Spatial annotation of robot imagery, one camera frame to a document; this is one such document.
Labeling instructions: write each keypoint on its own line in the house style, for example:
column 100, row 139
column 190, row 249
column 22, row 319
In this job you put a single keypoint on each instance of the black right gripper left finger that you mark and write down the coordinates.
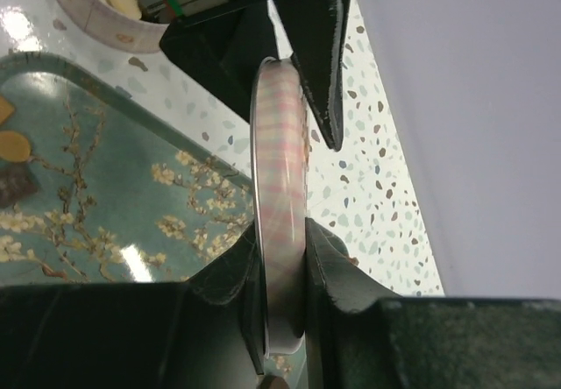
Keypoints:
column 206, row 332

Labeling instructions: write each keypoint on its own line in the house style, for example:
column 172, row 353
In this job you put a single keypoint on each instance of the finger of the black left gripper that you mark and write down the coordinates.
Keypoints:
column 316, row 32

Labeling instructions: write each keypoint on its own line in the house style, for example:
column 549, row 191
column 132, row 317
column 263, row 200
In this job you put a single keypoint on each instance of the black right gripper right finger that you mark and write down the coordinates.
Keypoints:
column 359, row 334

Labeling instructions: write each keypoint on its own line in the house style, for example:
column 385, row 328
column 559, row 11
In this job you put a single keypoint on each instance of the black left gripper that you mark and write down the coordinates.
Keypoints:
column 220, row 49

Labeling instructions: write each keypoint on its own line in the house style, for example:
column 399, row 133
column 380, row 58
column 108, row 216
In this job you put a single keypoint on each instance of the round metal tin lid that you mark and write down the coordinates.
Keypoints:
column 280, row 164

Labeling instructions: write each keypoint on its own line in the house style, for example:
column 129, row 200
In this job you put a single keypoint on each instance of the small dark round chocolate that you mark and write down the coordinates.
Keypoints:
column 273, row 382

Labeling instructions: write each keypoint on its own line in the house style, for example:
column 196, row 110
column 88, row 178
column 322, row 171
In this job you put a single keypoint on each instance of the caramel fluted cup chocolate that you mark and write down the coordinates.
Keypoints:
column 6, row 110

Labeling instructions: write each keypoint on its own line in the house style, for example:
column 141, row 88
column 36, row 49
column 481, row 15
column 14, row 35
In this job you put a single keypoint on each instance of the caramel round chocolate left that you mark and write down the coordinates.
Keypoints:
column 14, row 147

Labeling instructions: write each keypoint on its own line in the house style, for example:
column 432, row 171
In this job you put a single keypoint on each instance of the dark square chocolate left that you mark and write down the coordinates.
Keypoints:
column 17, row 182

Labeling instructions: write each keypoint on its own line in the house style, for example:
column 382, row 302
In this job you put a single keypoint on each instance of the round metal tin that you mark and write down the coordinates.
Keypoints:
column 112, row 28

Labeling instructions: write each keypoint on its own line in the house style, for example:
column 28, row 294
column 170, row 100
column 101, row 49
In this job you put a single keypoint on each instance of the blossom pattern teal tray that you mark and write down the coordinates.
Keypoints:
column 122, row 197

